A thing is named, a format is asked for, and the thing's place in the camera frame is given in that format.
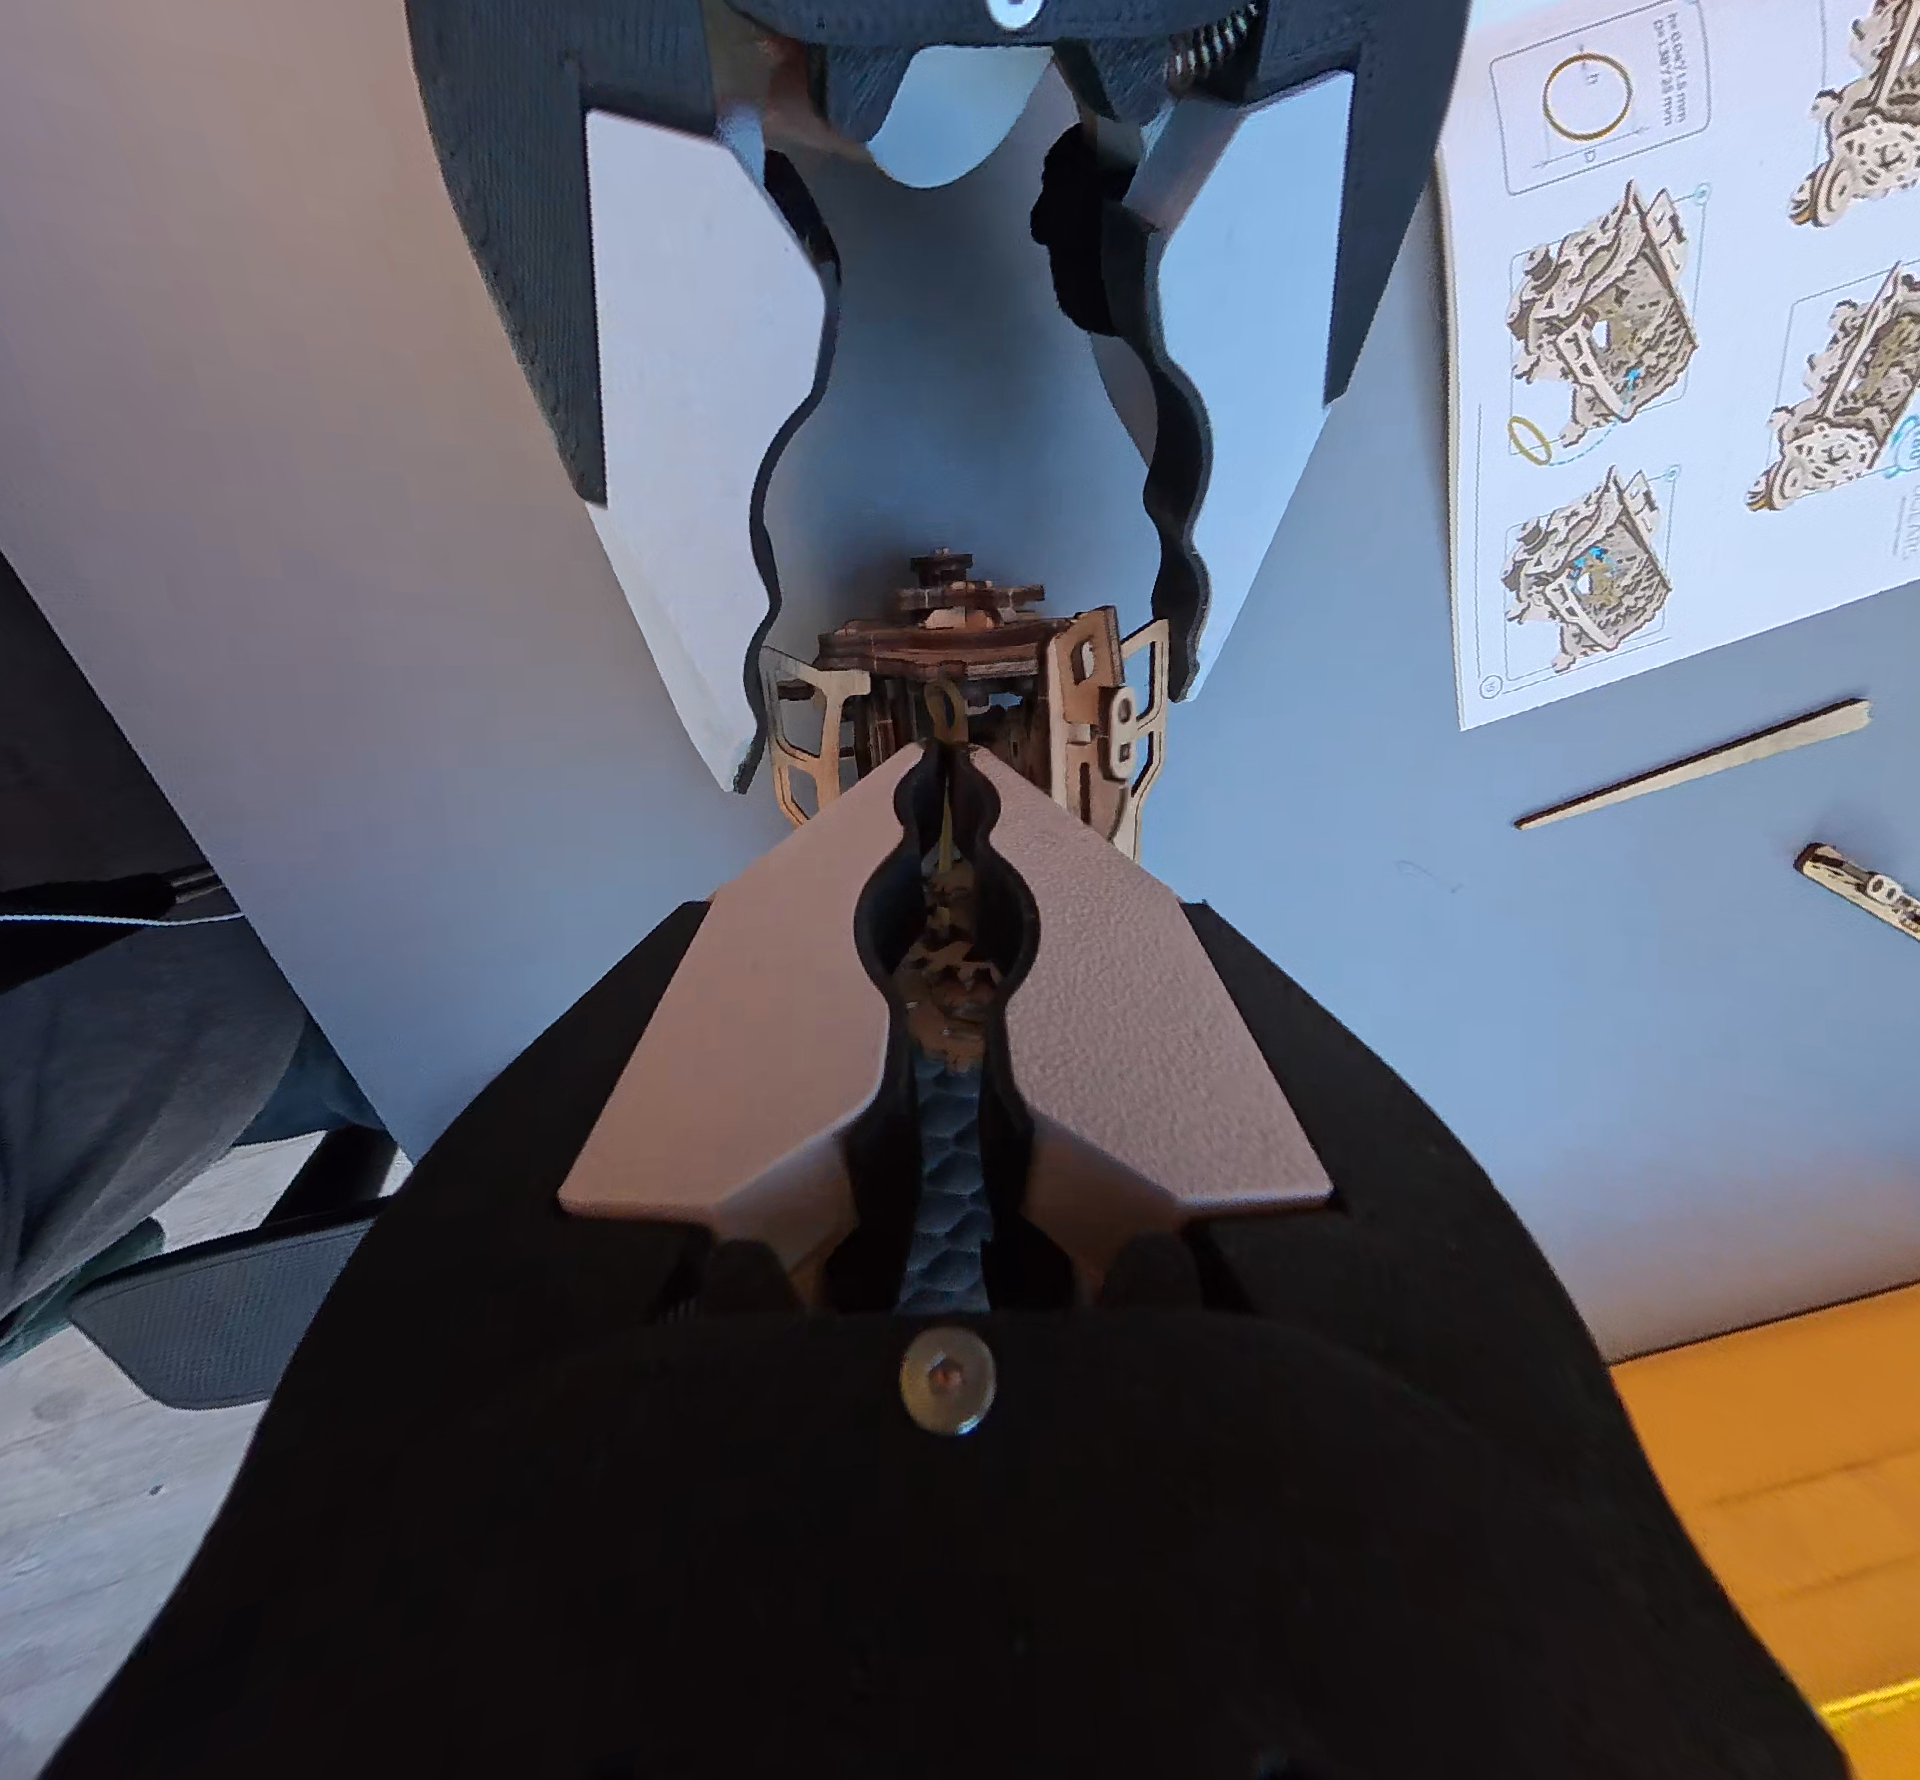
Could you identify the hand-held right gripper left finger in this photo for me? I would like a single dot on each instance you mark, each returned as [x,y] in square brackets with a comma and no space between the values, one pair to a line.
[750,1000]

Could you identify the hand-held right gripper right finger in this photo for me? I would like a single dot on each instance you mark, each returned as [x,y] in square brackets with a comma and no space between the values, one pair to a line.
[1156,1045]

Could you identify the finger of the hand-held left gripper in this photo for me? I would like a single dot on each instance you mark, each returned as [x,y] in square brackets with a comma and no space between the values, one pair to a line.
[676,355]
[1274,266]

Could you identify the small wooden gear piece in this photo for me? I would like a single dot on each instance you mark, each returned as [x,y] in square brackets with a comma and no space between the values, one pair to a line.
[949,962]

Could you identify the wooden model assembly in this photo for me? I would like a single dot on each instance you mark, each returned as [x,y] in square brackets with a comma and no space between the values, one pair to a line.
[930,640]

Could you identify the printed instruction sheet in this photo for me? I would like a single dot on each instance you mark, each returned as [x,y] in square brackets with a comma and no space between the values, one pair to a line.
[1696,355]

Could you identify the thin wooden stick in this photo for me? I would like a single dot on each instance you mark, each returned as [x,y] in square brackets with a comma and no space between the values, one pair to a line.
[1696,764]

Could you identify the small flat wooden part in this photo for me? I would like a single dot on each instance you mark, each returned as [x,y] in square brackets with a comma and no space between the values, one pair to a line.
[1867,893]

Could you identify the yellow plastic box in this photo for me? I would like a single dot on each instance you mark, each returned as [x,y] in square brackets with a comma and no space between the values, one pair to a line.
[1800,1510]

